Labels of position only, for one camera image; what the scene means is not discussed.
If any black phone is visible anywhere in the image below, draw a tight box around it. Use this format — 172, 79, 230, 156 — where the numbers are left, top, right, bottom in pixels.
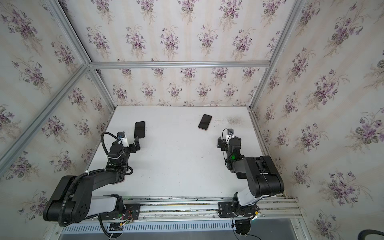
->
134, 121, 146, 139

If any pink-cased phone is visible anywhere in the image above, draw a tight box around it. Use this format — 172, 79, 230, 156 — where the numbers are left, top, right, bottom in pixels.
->
198, 114, 213, 131

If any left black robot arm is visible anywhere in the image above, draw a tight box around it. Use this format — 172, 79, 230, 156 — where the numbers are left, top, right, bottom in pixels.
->
43, 137, 141, 227

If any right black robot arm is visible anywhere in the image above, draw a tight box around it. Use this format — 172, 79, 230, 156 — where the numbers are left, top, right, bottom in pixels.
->
217, 135, 285, 219

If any white vented grille strip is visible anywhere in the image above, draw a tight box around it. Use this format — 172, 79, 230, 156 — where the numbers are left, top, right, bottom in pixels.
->
62, 220, 235, 235

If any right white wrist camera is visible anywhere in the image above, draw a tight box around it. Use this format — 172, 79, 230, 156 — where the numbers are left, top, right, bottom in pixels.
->
226, 129, 234, 143

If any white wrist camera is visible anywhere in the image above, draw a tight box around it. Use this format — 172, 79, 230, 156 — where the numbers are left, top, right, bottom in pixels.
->
117, 131, 129, 148
226, 129, 234, 143

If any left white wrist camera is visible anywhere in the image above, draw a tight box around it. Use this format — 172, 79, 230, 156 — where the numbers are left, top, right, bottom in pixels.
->
117, 131, 129, 148

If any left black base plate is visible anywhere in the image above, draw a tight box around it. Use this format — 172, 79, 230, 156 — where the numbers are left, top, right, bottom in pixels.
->
101, 204, 141, 221

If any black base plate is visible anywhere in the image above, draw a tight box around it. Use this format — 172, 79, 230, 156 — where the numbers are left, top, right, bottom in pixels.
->
101, 204, 141, 221
218, 202, 260, 218

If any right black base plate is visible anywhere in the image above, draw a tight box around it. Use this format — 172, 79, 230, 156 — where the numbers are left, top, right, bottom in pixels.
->
218, 202, 260, 218

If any aluminium rail base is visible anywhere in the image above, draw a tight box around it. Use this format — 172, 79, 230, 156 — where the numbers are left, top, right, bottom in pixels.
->
52, 196, 304, 224

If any aluminium frame cage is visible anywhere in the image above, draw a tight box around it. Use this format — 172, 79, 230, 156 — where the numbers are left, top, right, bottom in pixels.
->
1, 1, 305, 175

